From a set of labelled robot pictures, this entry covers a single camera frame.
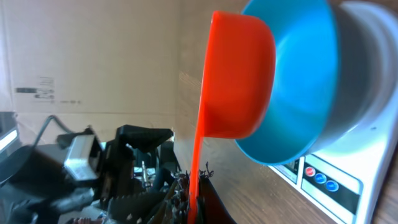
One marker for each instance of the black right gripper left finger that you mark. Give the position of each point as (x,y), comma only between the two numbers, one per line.
(164,206)

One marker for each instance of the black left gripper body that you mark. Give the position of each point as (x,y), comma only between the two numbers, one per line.
(132,144)

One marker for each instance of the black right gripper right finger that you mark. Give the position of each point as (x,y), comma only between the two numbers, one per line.
(210,208)

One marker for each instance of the orange measuring scoop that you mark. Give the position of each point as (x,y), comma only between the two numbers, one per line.
(236,87)

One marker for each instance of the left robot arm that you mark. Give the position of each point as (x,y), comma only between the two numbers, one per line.
(45,182)

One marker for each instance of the white digital kitchen scale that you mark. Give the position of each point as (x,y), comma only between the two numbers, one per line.
(344,179)

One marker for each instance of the blue metal bowl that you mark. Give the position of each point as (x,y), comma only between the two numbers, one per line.
(323,80)

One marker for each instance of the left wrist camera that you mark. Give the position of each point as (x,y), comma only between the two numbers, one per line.
(83,158)

